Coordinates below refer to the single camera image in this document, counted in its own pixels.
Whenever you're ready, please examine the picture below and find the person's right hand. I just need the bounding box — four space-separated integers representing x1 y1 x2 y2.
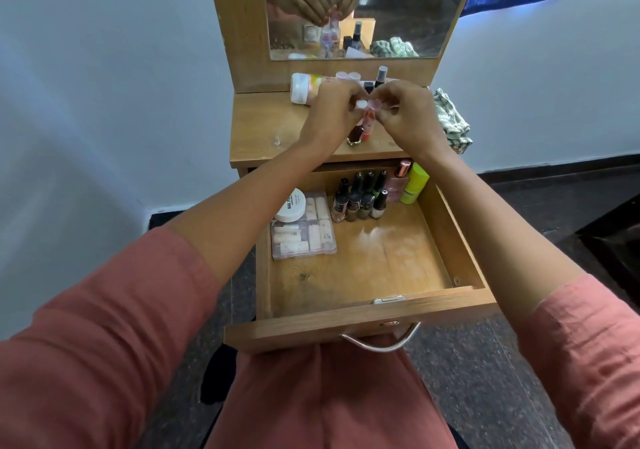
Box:
369 80 452 160

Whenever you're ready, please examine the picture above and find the person's left hand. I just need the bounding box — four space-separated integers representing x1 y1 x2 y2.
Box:
298 80 371 158

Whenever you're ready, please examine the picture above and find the small red liquid bottle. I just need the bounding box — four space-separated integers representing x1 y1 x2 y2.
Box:
361 99 383 143

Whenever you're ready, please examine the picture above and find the person's left forearm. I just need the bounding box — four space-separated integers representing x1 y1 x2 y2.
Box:
164 136 337 288

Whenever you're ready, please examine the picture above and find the person's right forearm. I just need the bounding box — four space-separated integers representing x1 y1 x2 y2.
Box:
414 139 587 329

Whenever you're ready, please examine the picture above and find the white lotion bottle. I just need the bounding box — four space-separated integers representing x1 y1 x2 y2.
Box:
290 72 341 106

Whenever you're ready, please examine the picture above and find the green white checked cloth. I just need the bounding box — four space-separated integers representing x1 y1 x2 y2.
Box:
433 88 473 155

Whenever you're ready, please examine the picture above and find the dressing table mirror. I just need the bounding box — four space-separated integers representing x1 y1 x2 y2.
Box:
262 0 475 61

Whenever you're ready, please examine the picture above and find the pink perfume bottle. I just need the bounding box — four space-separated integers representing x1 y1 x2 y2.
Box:
386 160 412 203

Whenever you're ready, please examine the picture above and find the yellow green bottle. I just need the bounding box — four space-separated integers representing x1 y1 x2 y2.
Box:
400 162 431 206

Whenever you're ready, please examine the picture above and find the wooden dressing table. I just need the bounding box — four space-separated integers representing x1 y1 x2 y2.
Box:
206 0 501 355

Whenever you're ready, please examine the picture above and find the group of nail polish bottles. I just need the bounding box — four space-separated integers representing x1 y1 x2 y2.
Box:
331 170 390 224

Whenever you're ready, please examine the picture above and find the white round jar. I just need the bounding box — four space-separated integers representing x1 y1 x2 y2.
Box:
274 188 307 224

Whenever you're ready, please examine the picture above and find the clear box of nail tips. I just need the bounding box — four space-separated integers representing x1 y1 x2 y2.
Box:
270 193 338 261

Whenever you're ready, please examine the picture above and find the wooden drawer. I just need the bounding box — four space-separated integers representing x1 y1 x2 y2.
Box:
224 160 501 355

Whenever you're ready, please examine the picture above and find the black seat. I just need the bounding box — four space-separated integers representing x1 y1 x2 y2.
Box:
200 344 239 406

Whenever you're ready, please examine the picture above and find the salmon pink garment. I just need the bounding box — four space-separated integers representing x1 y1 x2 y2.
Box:
0 226 640 449

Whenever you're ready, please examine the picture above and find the metal drawer handle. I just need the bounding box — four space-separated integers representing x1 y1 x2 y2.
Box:
340 322 423 353

